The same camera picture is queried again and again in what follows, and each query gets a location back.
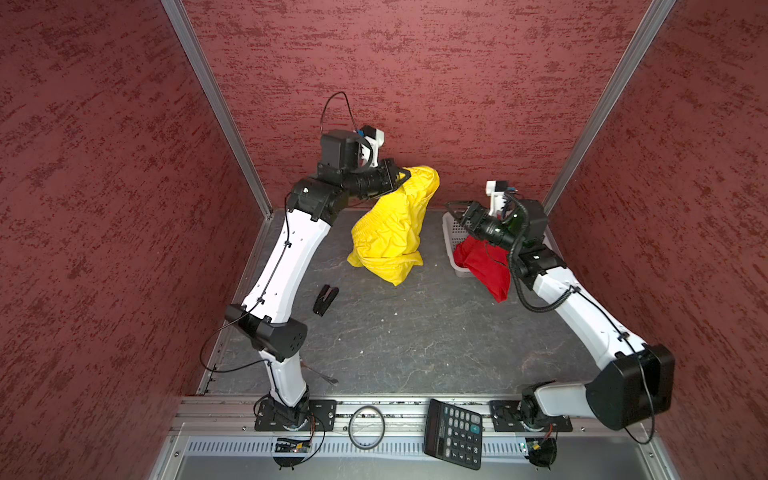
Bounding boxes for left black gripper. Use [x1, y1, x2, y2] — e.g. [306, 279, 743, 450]
[343, 159, 410, 199]

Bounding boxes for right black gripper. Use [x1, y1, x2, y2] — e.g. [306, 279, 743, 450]
[443, 201, 522, 253]

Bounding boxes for red shorts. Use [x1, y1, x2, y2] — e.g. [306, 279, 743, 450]
[453, 236, 511, 303]

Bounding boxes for yellow shorts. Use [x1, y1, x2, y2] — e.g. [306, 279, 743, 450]
[347, 166, 440, 286]

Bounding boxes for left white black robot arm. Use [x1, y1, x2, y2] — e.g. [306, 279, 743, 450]
[225, 125, 410, 429]

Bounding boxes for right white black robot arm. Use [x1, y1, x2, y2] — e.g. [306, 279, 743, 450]
[455, 192, 675, 431]

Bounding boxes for white plastic basket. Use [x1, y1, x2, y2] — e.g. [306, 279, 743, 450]
[442, 212, 474, 278]

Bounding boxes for metal spoon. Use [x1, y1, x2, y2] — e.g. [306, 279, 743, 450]
[300, 361, 339, 386]

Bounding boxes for black calculator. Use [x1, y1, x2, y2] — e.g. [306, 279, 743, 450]
[423, 399, 483, 471]

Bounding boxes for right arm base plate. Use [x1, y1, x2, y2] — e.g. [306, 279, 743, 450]
[489, 400, 573, 434]

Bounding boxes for grey ring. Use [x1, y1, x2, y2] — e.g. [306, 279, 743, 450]
[348, 405, 386, 451]

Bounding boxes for left aluminium corner post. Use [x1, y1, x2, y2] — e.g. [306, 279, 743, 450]
[161, 0, 273, 221]

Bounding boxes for aluminium corner post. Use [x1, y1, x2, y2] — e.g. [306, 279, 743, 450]
[161, 0, 273, 221]
[544, 0, 676, 214]

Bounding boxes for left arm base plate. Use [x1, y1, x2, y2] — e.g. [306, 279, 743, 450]
[254, 397, 337, 432]

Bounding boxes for right circuit board with wires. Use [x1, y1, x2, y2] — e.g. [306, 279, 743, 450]
[526, 424, 558, 470]

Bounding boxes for circuit board with wires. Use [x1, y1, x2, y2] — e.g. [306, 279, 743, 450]
[526, 424, 558, 470]
[272, 414, 328, 470]

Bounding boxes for right aluminium corner post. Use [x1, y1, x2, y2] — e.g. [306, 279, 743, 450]
[544, 0, 676, 214]

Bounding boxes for left circuit board with wires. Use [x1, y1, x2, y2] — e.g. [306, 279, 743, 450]
[272, 414, 328, 470]

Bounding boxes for aluminium front frame rail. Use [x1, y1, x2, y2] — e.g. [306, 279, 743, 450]
[148, 394, 682, 480]

